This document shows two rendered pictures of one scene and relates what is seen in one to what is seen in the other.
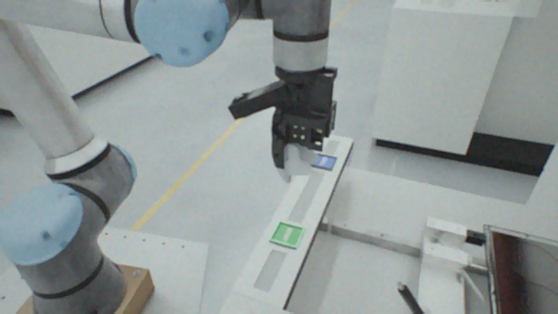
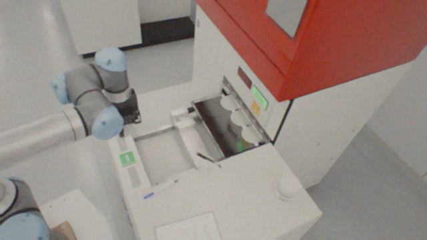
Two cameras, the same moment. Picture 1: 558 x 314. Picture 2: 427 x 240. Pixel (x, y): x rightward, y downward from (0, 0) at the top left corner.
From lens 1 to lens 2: 0.54 m
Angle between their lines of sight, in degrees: 42
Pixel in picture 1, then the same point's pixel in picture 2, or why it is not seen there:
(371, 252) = (155, 139)
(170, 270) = (71, 214)
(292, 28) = (119, 89)
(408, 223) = (160, 116)
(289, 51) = (119, 97)
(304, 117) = (131, 114)
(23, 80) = not seen: outside the picture
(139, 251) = not seen: hidden behind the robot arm
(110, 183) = (29, 197)
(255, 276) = (131, 184)
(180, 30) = (114, 128)
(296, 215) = (122, 147)
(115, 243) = not seen: hidden behind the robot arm
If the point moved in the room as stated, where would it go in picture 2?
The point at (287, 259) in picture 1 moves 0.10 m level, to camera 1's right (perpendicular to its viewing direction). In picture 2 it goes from (137, 168) to (157, 153)
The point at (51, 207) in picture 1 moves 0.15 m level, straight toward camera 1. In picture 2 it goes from (26, 227) to (82, 231)
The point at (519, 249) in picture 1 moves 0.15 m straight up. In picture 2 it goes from (206, 106) to (209, 83)
